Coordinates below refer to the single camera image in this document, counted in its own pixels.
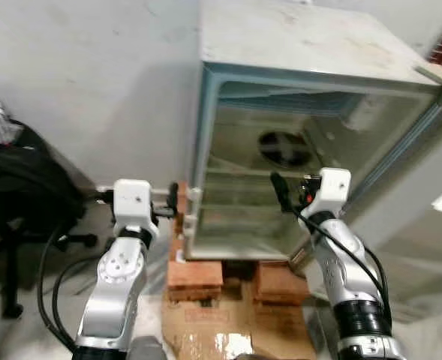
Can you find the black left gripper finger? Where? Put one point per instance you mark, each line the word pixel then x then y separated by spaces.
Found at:
pixel 173 196

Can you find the round black fridge fan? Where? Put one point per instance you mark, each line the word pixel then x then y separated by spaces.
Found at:
pixel 284 150

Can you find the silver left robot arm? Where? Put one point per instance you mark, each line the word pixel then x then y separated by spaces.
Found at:
pixel 115 285

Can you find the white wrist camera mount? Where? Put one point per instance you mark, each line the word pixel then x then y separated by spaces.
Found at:
pixel 133 201
pixel 332 189

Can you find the pale wooden slat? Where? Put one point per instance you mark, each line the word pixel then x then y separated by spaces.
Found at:
pixel 437 75

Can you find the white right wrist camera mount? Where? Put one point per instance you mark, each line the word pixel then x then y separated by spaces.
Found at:
pixel 332 189

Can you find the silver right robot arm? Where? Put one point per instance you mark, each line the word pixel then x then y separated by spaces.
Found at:
pixel 352 277

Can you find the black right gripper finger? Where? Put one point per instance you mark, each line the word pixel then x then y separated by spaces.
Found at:
pixel 281 191

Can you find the white open fridge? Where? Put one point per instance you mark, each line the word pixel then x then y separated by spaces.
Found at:
pixel 303 37

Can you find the grey left robot leg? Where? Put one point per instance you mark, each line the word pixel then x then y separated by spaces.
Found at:
pixel 147 349

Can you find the white fridge door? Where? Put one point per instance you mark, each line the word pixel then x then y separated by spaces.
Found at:
pixel 416 225

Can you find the red brick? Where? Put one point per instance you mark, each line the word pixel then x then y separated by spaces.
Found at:
pixel 281 283
pixel 194 277

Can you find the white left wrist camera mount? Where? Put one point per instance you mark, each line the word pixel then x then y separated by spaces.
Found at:
pixel 133 201

